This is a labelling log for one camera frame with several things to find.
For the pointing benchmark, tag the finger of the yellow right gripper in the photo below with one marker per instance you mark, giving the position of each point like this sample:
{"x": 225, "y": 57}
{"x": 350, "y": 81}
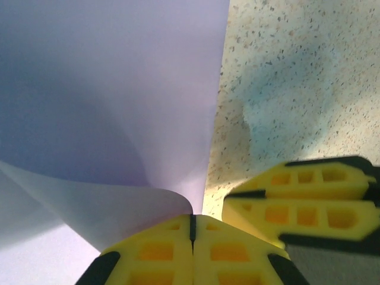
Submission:
{"x": 314, "y": 178}
{"x": 311, "y": 216}

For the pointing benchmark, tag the purple paper sheet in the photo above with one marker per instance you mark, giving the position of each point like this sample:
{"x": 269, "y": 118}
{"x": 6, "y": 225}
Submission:
{"x": 118, "y": 89}

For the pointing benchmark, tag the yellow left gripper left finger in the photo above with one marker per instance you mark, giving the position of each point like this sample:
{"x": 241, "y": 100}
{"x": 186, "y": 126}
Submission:
{"x": 154, "y": 255}

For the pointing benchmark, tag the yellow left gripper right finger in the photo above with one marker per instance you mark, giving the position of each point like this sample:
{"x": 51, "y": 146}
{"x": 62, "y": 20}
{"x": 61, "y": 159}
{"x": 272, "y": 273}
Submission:
{"x": 231, "y": 258}

